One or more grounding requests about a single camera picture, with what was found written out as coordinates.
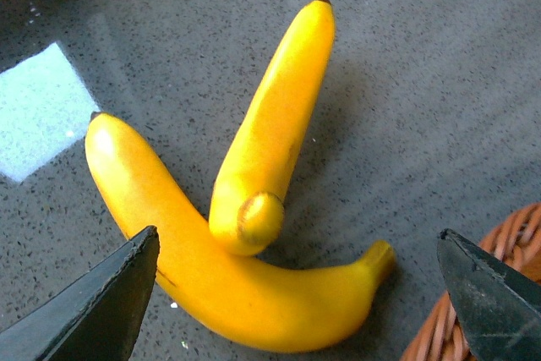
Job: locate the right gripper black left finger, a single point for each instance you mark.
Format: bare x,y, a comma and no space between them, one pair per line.
97,317

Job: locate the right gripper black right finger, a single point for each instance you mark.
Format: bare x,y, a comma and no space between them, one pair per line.
497,307

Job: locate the curved yellow banana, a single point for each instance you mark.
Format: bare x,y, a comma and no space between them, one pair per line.
241,298

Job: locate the yellow banana straight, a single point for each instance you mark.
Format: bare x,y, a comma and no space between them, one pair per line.
247,202

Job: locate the right wicker basket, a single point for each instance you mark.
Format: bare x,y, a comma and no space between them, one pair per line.
516,241

